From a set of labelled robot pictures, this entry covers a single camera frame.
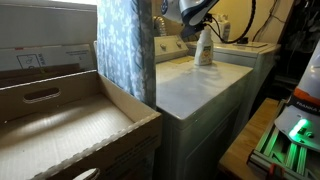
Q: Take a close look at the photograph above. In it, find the white bottle cap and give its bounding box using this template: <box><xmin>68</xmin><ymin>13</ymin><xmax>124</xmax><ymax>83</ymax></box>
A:
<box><xmin>201</xmin><ymin>26</ymin><xmax>211</xmax><ymax>36</ymax></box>

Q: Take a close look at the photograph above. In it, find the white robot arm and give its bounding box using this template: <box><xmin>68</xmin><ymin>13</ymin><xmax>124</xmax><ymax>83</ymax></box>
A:
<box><xmin>161</xmin><ymin>0</ymin><xmax>320</xmax><ymax>152</ymax></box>

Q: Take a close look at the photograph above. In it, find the white detergent bottle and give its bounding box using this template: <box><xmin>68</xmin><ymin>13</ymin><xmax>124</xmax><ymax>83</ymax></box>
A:
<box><xmin>194</xmin><ymin>33</ymin><xmax>213</xmax><ymax>66</ymax></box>

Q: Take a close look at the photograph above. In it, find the grey dryer machine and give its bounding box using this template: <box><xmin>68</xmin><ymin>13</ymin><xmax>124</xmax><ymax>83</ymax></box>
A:
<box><xmin>153</xmin><ymin>36</ymin><xmax>251</xmax><ymax>180</ymax></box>

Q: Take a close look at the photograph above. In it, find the white flat cardboard box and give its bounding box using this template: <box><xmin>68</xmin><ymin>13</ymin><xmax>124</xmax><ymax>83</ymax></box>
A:
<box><xmin>0</xmin><ymin>44</ymin><xmax>95</xmax><ymax>71</ymax></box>

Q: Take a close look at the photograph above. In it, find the white jug on washer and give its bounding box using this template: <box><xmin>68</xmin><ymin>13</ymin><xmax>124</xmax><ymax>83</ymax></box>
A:
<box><xmin>212</xmin><ymin>14</ymin><xmax>231</xmax><ymax>43</ymax></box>

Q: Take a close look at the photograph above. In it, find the brown cardboard box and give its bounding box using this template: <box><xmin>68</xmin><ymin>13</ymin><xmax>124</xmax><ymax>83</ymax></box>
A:
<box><xmin>0</xmin><ymin>70</ymin><xmax>162</xmax><ymax>180</ymax></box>

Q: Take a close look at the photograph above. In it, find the small black object on washer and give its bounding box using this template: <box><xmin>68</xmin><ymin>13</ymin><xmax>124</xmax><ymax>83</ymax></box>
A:
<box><xmin>237</xmin><ymin>37</ymin><xmax>249</xmax><ymax>44</ymax></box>

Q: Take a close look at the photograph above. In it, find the wooden platform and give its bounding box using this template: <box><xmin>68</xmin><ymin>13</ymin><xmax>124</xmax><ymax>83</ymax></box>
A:
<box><xmin>216</xmin><ymin>98</ymin><xmax>279</xmax><ymax>180</ymax></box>

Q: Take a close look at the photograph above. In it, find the white washing machine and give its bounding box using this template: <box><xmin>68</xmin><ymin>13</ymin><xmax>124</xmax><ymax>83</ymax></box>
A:
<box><xmin>185</xmin><ymin>39</ymin><xmax>282</xmax><ymax>128</ymax></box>

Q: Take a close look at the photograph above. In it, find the silver flexible vent hose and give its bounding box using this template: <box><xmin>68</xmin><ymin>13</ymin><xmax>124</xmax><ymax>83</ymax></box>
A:
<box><xmin>153</xmin><ymin>15</ymin><xmax>168</xmax><ymax>38</ymax></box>

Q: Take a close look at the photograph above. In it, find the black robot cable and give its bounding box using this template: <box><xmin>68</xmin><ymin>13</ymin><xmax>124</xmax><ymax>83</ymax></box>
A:
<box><xmin>203</xmin><ymin>0</ymin><xmax>258</xmax><ymax>45</ymax></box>

